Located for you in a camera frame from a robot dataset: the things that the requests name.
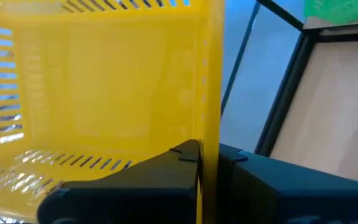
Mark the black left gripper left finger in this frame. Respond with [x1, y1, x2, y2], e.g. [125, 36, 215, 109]
[37, 139, 201, 224]

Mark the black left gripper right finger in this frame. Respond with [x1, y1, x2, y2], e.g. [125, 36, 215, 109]
[217, 142, 358, 224]

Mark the yellow plastic basket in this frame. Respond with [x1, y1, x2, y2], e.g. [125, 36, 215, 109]
[0, 0, 225, 224]

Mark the green plastic basket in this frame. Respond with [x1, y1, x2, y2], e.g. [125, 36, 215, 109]
[303, 0, 358, 26]

